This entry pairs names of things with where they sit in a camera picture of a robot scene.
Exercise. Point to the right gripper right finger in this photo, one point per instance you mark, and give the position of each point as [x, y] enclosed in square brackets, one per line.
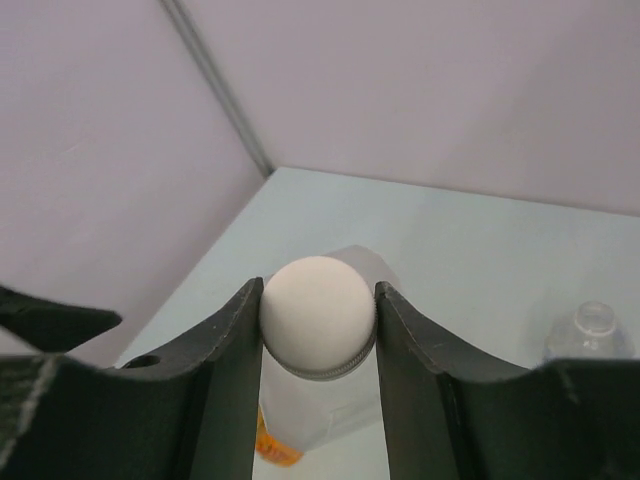
[453, 411]

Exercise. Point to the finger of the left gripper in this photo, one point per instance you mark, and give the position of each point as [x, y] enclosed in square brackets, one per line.
[51, 326]

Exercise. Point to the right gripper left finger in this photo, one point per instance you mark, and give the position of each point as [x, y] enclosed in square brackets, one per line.
[186, 410]

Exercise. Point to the square bottle white cap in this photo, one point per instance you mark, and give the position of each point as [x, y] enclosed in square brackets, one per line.
[319, 380]

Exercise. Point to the water bottle blue cap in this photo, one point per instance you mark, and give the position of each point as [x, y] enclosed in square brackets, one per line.
[591, 331]

